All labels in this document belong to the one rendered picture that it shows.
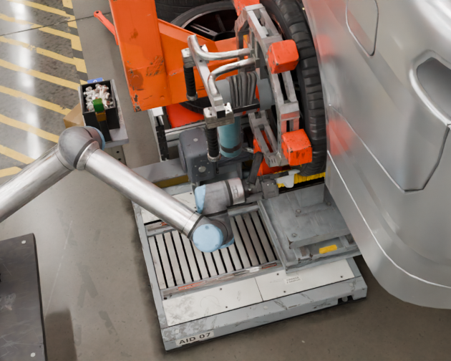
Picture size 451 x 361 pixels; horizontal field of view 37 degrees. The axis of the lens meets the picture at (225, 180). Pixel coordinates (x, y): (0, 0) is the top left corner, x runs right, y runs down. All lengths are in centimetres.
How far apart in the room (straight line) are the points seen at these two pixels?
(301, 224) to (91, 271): 94
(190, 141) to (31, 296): 90
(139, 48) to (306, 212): 93
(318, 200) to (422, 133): 139
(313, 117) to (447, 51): 85
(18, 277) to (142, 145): 112
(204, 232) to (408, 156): 85
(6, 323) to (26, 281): 18
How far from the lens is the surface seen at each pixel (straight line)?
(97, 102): 273
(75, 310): 290
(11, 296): 264
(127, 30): 263
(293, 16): 215
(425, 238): 163
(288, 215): 278
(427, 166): 148
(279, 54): 203
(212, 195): 228
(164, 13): 370
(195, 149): 282
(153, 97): 282
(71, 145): 227
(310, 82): 207
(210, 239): 215
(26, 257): 273
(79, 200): 329
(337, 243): 279
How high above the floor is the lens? 233
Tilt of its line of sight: 46 degrees down
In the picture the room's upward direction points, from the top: 6 degrees counter-clockwise
